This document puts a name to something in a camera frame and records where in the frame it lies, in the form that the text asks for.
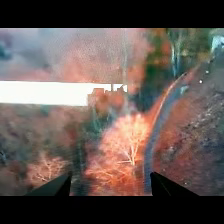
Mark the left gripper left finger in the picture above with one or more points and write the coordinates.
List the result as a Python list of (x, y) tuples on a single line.
[(55, 187)]

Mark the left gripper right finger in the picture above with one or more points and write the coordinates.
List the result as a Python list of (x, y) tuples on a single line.
[(166, 186)]

